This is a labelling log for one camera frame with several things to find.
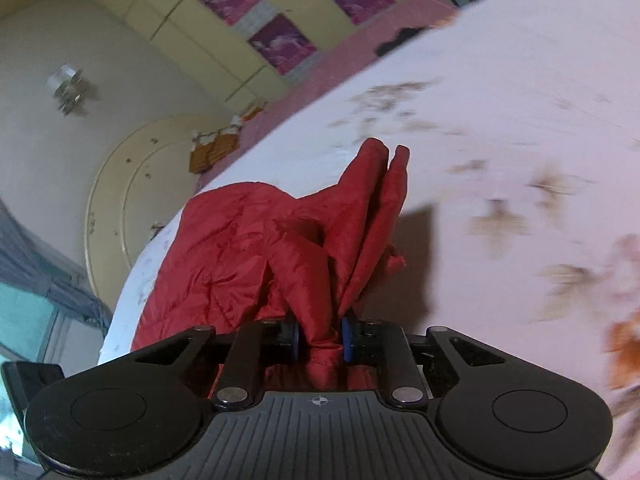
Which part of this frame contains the cream wardrobe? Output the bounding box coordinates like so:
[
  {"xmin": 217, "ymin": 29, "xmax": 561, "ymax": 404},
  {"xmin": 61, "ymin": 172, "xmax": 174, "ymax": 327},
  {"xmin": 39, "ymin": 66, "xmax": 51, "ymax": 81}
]
[{"xmin": 122, "ymin": 0, "xmax": 441, "ymax": 106}]

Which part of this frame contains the red down jacket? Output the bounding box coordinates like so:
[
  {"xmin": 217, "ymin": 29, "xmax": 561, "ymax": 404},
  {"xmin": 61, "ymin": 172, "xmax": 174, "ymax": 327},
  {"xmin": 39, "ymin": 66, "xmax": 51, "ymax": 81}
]
[{"xmin": 131, "ymin": 137, "xmax": 411, "ymax": 393}]

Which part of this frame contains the cream bed headboard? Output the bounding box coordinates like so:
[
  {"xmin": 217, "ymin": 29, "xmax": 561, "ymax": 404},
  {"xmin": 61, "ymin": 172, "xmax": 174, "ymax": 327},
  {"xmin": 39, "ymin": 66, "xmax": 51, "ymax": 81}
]
[{"xmin": 85, "ymin": 115, "xmax": 236, "ymax": 301}]

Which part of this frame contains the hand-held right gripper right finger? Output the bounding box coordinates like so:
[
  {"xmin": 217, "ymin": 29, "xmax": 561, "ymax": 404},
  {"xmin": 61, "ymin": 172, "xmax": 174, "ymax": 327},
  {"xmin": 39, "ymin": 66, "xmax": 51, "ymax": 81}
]
[{"xmin": 342, "ymin": 316, "xmax": 508, "ymax": 408}]

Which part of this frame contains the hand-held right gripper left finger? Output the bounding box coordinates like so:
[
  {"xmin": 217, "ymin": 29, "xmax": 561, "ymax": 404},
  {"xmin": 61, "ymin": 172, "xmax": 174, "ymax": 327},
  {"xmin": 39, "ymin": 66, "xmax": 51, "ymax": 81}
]
[{"xmin": 135, "ymin": 320, "xmax": 301, "ymax": 408}]

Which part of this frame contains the pink bed sheet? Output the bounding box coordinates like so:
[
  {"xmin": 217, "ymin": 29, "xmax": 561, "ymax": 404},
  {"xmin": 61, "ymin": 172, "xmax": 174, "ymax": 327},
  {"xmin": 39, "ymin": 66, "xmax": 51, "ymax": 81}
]
[{"xmin": 200, "ymin": 0, "xmax": 458, "ymax": 191}]

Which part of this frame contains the glass wall lamp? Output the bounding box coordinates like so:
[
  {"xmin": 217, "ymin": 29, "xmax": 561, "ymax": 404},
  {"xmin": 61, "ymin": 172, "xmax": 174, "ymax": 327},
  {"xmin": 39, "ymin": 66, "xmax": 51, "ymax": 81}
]
[{"xmin": 46, "ymin": 63, "xmax": 98, "ymax": 116}]

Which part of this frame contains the orange and white folded cloth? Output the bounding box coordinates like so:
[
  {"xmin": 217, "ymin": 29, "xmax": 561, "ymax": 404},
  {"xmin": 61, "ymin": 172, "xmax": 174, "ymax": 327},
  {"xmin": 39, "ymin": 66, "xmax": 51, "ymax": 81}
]
[{"xmin": 189, "ymin": 115, "xmax": 244, "ymax": 176}]

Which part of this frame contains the blue-grey curtain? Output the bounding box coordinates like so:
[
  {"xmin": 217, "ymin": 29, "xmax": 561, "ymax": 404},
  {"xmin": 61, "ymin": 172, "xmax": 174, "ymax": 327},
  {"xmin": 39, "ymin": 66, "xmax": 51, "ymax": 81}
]
[{"xmin": 0, "ymin": 200, "xmax": 110, "ymax": 326}]

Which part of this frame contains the dark cloth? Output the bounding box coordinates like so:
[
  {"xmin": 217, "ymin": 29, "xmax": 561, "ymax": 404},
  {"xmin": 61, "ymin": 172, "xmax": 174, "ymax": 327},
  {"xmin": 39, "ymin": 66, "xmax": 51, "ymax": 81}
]
[{"xmin": 376, "ymin": 26, "xmax": 426, "ymax": 57}]

